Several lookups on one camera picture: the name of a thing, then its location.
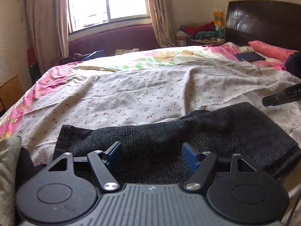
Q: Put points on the red cloth pile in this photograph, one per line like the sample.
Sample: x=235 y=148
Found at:
x=193 y=31

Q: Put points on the pink pillow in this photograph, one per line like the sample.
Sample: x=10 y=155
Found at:
x=271 y=51

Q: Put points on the dark wooden headboard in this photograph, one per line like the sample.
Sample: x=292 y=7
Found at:
x=273 y=22

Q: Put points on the wooden side cabinet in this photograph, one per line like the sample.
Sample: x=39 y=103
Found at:
x=10 y=92

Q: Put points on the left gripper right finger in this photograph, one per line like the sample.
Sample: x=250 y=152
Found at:
x=204 y=166

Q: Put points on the pink floral bedsheet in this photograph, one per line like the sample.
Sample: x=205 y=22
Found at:
x=164 y=58

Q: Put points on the window frame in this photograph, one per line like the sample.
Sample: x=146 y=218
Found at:
x=89 y=13

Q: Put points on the dark blue flat book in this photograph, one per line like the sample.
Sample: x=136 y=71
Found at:
x=249 y=57

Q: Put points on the blue bag on bench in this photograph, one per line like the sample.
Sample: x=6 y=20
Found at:
x=94 y=55

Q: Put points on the maroon padded window bench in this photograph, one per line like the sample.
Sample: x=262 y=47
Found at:
x=138 y=36

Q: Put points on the black garment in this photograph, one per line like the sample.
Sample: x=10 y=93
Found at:
x=293 y=64

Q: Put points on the beige left curtain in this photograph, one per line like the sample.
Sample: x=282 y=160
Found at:
x=48 y=22

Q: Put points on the black folded cloth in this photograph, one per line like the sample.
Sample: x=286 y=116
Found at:
x=25 y=168

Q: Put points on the grey green folded cloth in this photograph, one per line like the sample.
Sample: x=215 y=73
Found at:
x=10 y=150

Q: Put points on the beige curtain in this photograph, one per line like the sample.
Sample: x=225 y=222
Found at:
x=161 y=23
x=48 y=22

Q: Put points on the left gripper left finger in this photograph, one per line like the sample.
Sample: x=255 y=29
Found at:
x=61 y=174

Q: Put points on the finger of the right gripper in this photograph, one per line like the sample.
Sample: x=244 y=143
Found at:
x=287 y=95

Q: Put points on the white cherry print sheet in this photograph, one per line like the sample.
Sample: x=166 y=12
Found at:
x=145 y=94

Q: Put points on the dark grey checked pants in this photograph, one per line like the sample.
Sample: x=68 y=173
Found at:
x=152 y=152

